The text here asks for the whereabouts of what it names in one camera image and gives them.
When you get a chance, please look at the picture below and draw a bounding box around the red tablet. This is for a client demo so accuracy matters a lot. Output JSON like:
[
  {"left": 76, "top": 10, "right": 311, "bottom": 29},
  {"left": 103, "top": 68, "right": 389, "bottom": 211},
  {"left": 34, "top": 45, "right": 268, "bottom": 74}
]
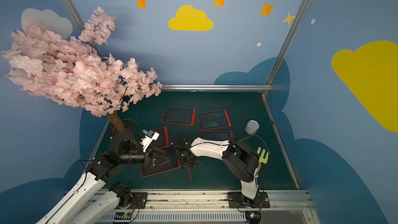
[
  {"left": 199, "top": 131, "right": 233, "bottom": 141},
  {"left": 141, "top": 147, "right": 180, "bottom": 178},
  {"left": 196, "top": 110, "right": 232, "bottom": 131},
  {"left": 161, "top": 107, "right": 196, "bottom": 126},
  {"left": 133, "top": 127, "right": 169, "bottom": 148}
]

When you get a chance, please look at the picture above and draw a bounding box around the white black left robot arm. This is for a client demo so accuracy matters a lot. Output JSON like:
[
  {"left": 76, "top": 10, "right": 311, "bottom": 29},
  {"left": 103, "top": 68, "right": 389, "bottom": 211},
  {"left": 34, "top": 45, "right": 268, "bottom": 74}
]
[{"left": 38, "top": 130, "right": 165, "bottom": 224}]

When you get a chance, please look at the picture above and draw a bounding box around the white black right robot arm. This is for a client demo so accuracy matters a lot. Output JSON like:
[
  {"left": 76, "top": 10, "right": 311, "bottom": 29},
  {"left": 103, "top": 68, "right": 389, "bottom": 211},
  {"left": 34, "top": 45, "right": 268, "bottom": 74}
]
[{"left": 171, "top": 137, "right": 260, "bottom": 200}]

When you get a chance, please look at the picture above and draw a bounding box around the small circuit board left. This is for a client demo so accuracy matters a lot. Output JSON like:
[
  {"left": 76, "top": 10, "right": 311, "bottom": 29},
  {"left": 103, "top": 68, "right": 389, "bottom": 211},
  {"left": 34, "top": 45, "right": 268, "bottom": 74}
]
[{"left": 113, "top": 212, "right": 133, "bottom": 224}]

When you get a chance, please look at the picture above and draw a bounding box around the small circuit board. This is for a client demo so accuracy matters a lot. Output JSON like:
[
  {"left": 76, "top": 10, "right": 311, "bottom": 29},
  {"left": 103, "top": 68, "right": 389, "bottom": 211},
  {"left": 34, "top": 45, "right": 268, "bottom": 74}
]
[
  {"left": 113, "top": 212, "right": 133, "bottom": 224},
  {"left": 245, "top": 212, "right": 261, "bottom": 224}
]

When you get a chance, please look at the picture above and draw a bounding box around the silver tin can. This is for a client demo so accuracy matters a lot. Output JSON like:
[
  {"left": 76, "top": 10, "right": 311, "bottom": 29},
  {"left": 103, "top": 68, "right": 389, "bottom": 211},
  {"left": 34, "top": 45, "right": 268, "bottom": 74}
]
[{"left": 245, "top": 120, "right": 260, "bottom": 135}]

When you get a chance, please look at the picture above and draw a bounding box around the small circuit board right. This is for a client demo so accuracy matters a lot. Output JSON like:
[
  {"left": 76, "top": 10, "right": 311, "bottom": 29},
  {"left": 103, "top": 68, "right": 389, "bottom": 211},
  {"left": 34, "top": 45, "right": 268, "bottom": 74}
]
[{"left": 245, "top": 212, "right": 261, "bottom": 224}]

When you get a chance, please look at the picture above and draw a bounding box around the pink cherry blossom tree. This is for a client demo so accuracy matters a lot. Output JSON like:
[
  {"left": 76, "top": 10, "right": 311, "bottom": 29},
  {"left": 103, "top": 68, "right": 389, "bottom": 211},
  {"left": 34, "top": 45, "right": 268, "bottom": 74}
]
[{"left": 2, "top": 8, "right": 162, "bottom": 130}]

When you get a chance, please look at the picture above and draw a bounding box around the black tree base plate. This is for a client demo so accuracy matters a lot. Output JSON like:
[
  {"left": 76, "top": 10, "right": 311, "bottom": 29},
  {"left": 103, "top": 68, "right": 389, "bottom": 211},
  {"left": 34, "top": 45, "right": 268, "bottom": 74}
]
[{"left": 110, "top": 119, "right": 135, "bottom": 139}]

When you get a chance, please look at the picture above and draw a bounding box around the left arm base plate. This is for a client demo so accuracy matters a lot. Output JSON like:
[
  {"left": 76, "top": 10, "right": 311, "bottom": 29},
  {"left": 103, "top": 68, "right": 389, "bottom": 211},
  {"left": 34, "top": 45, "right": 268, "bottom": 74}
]
[{"left": 123, "top": 192, "right": 148, "bottom": 209}]

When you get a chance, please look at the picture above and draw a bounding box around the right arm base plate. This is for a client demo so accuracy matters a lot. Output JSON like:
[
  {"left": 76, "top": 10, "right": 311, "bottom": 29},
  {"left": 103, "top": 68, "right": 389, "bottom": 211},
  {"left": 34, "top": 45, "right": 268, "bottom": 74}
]
[{"left": 227, "top": 191, "right": 270, "bottom": 208}]

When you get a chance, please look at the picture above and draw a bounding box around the green rake wooden handle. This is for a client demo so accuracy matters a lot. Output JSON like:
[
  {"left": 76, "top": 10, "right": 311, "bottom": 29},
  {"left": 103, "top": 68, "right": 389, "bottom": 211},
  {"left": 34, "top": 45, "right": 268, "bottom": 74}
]
[{"left": 256, "top": 147, "right": 269, "bottom": 175}]

